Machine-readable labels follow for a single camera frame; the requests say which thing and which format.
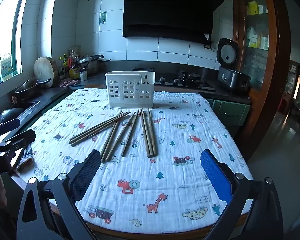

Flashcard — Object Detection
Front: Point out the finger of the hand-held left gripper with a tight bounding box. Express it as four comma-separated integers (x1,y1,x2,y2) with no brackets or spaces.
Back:
0,129,37,153
0,119,21,140

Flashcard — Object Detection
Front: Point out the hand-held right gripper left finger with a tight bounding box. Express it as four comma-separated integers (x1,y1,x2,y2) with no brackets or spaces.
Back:
17,149,102,240

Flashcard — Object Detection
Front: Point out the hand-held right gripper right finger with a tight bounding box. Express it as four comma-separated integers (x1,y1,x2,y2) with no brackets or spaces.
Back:
200,149,284,240

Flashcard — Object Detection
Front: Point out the group of wooden chopsticks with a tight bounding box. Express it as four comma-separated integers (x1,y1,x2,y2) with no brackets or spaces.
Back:
69,108,157,162

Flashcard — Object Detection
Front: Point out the white plastic chopstick holder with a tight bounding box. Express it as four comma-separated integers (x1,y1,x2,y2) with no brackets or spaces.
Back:
105,71,156,108

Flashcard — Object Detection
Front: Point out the black wok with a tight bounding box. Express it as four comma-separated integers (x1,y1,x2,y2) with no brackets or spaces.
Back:
0,108,24,124

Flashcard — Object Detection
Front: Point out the grey knit glove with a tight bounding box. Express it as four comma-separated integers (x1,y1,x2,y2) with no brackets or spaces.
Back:
15,144,33,173

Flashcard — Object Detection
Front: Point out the white cartoon printed cloth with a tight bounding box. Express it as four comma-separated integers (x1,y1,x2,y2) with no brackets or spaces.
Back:
14,87,254,233

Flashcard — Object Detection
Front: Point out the clear detergent jug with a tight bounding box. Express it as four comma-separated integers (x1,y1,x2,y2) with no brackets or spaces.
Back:
0,53,14,82

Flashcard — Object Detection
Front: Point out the green base cabinet door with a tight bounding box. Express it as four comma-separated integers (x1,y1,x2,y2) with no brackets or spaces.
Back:
205,97,251,135

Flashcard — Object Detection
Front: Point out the round wooden cutting board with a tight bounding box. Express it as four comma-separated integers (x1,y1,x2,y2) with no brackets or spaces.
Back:
33,56,59,88

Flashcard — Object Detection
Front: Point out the pink rag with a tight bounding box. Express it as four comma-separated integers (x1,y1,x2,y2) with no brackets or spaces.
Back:
59,78,79,87

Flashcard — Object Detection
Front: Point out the dark soy sauce bottle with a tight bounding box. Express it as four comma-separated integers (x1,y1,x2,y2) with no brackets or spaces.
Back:
68,50,81,80

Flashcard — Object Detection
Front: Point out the steel pressure cooker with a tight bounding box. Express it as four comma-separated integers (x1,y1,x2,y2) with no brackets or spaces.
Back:
79,54,111,75

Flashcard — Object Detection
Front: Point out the dark rice cooker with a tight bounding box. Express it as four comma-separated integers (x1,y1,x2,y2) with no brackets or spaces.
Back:
217,38,251,95

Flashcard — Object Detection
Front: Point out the black gas stove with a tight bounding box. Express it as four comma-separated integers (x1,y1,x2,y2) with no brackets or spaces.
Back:
132,67,215,92

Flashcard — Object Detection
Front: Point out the window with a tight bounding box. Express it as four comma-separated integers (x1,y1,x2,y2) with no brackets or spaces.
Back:
0,0,34,85

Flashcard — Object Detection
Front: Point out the wooden glass door cabinet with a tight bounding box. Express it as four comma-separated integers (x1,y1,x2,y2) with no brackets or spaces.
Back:
231,0,292,155

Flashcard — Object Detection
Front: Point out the black range hood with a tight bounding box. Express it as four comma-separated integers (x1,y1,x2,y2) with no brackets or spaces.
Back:
117,0,225,44

